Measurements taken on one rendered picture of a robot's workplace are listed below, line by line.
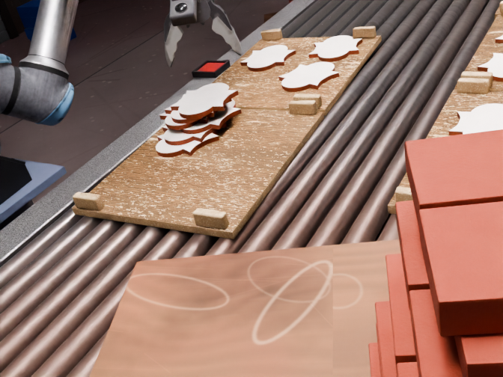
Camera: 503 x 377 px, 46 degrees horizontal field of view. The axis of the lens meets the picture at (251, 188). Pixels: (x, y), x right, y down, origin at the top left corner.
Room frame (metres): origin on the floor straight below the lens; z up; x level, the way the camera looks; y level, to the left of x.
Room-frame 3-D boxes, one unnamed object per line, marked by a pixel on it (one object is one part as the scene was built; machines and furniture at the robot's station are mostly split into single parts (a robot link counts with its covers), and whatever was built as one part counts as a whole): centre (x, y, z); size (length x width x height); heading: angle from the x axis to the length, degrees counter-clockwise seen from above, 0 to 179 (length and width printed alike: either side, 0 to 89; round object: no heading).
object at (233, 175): (1.04, 0.08, 0.93); 0.41 x 0.35 x 0.02; 146
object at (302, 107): (1.13, -0.14, 0.95); 0.06 x 0.02 x 0.03; 56
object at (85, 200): (0.95, 0.30, 0.95); 0.06 x 0.02 x 0.03; 56
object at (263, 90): (1.39, -0.16, 0.93); 0.41 x 0.35 x 0.02; 146
